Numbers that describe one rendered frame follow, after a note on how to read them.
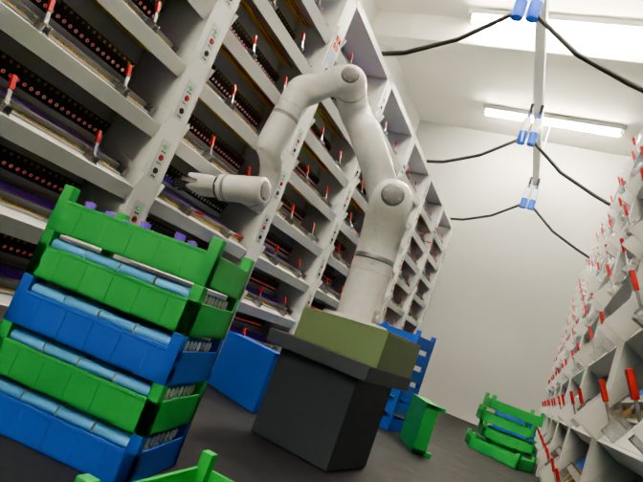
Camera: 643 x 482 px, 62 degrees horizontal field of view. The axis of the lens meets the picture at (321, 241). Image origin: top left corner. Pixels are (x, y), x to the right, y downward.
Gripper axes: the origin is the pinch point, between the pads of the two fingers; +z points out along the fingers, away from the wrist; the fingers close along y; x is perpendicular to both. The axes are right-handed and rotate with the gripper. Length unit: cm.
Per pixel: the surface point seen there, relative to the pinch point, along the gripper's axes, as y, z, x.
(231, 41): 6.1, -9.5, -48.5
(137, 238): 69, -51, 33
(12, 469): 77, -48, 69
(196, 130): -13.2, 10.2, -25.6
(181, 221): -5.8, 0.4, 10.9
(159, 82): 20.0, 1.5, -25.1
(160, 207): 6.5, 0.0, 10.1
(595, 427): 20, -123, 48
